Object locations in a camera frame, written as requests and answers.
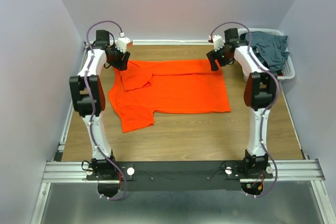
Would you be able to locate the orange t shirt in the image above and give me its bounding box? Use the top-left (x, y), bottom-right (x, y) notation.
top-left (108, 59), bottom-right (231, 133)

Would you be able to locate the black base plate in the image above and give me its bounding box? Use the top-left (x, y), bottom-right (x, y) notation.
top-left (81, 159), bottom-right (273, 195)

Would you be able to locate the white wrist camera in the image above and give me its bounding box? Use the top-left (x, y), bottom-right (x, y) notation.
top-left (116, 37), bottom-right (133, 53)
top-left (212, 35), bottom-right (224, 51)

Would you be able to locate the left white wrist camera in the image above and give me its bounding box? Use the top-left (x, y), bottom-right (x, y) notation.
top-left (116, 37), bottom-right (133, 53)

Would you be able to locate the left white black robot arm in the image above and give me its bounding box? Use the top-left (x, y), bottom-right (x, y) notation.
top-left (69, 30), bottom-right (132, 180)

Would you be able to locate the white laundry basket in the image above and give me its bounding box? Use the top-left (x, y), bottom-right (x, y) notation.
top-left (238, 28), bottom-right (295, 81)

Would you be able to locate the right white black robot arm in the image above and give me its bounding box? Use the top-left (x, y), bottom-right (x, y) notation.
top-left (206, 28), bottom-right (279, 178)

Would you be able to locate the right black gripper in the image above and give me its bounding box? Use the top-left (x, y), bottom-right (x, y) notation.
top-left (205, 44), bottom-right (232, 72)

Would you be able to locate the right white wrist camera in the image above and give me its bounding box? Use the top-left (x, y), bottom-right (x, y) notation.
top-left (212, 35), bottom-right (224, 51)

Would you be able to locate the aluminium frame rail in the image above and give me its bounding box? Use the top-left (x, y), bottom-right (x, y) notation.
top-left (31, 159), bottom-right (335, 223)

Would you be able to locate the grey blue t shirt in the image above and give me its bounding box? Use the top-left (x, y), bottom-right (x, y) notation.
top-left (240, 31), bottom-right (289, 72)

